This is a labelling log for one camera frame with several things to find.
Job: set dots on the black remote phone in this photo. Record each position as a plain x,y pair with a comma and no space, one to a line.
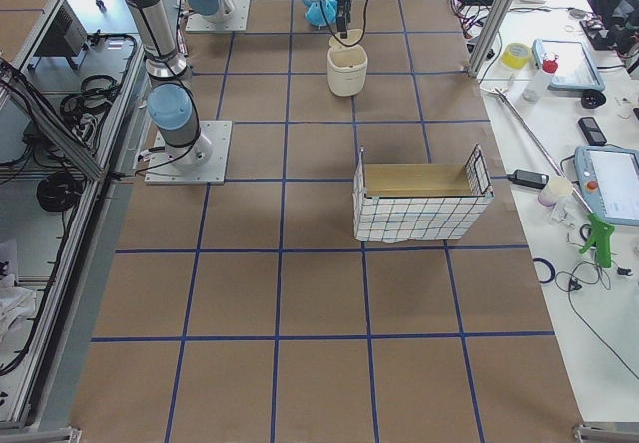
591,131

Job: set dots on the white plastic cup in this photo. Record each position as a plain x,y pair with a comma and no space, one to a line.
556,189

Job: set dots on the wire basket with wooden shelf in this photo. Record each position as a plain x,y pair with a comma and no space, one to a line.
395,203

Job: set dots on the aluminium frame post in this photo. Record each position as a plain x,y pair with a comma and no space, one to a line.
486,38

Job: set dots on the blue tape roll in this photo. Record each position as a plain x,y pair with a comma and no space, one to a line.
546,271

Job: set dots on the teach pendant near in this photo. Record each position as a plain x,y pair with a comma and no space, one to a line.
607,178

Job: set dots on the green grabber handle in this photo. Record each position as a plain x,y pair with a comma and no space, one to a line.
599,238

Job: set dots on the grey control box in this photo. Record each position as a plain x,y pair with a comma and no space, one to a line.
66,38

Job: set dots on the white spray bottle red cap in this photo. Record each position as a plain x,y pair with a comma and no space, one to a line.
538,85

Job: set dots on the yellow tape roll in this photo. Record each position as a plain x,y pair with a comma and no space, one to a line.
516,55

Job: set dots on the black power brick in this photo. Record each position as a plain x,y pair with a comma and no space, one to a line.
528,179

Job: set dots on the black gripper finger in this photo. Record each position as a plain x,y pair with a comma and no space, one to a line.
342,19

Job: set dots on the white lidded trash can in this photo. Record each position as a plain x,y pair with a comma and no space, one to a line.
346,64

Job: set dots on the blue teddy bear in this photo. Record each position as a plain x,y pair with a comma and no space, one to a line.
321,13

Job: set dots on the long metal grabber rod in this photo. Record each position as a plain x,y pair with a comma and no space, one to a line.
550,160

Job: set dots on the teach pendant far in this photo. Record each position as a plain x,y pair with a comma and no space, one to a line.
577,69

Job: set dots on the teach pendant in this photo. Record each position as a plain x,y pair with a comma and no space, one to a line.
607,178
577,69

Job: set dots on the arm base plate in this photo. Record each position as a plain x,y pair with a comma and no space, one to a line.
205,162
231,16

